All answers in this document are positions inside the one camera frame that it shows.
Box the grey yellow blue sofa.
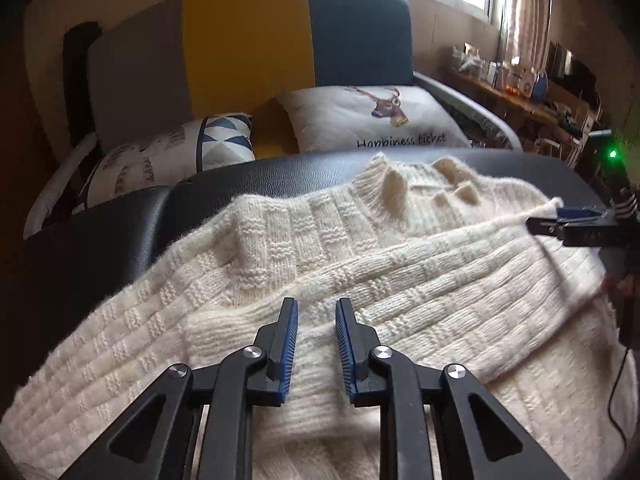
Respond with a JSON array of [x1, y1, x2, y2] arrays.
[[22, 0, 523, 241]]

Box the beige curtain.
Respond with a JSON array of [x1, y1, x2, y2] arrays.
[[495, 0, 551, 68]]

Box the black electronic device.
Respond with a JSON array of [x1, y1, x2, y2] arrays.
[[547, 42, 598, 96]]

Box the black panel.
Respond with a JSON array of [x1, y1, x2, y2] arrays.
[[62, 21, 103, 136]]

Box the row of small bottles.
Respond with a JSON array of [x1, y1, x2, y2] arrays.
[[450, 42, 551, 98]]

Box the wooden side table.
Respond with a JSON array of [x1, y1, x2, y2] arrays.
[[445, 72, 606, 161]]

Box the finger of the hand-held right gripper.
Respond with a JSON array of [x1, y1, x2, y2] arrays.
[[555, 205, 612, 221], [525, 216, 616, 248]]

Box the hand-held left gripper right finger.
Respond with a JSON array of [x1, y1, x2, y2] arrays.
[[335, 297, 573, 480]]

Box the white triangle pattern pillow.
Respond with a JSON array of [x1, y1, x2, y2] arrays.
[[72, 114, 256, 211]]

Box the black cable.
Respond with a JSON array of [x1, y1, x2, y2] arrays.
[[610, 345, 632, 453]]

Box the white knitted sweater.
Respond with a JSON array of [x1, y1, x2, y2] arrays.
[[0, 152, 626, 480]]

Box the white deer print pillow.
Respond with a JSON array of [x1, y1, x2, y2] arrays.
[[275, 85, 473, 153]]

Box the black leather bench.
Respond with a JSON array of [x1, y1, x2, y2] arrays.
[[20, 149, 606, 321]]

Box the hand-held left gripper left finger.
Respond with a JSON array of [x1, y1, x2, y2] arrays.
[[60, 296, 300, 480]]

